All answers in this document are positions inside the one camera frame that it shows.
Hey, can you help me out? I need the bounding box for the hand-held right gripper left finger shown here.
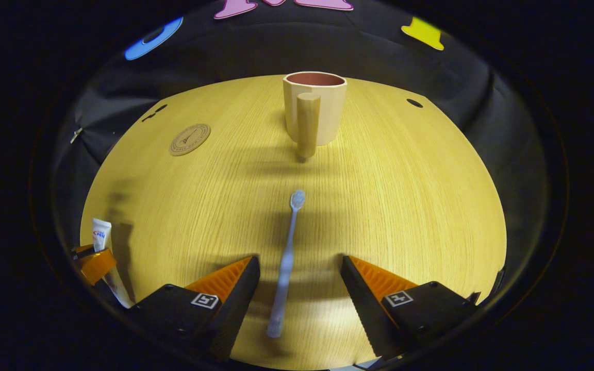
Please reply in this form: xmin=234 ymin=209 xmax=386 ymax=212
xmin=127 ymin=255 xmax=260 ymax=361

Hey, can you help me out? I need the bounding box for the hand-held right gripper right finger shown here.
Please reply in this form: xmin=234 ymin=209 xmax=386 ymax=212
xmin=341 ymin=255 xmax=481 ymax=361

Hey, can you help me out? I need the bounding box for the white toothpaste tube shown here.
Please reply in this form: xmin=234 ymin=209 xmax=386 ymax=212
xmin=92 ymin=218 xmax=134 ymax=309

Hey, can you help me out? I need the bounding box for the light blue toothbrush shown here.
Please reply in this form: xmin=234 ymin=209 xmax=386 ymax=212
xmin=267 ymin=190 xmax=306 ymax=339

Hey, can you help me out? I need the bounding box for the round brown coaster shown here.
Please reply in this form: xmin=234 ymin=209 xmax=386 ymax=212
xmin=169 ymin=123 xmax=211 ymax=156

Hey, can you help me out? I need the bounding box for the beige cup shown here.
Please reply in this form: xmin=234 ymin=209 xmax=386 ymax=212
xmin=283 ymin=71 xmax=348 ymax=159

